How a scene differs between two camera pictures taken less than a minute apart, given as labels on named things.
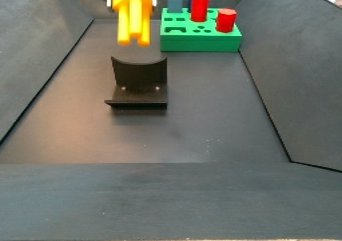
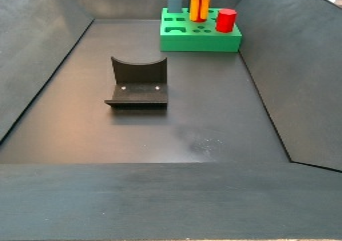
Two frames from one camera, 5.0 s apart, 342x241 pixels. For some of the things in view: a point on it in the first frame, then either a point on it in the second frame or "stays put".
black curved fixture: [140, 84] stays put
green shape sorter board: [184, 35] stays put
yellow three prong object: [132, 1] → [199, 2]
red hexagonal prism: [226, 20] stays put
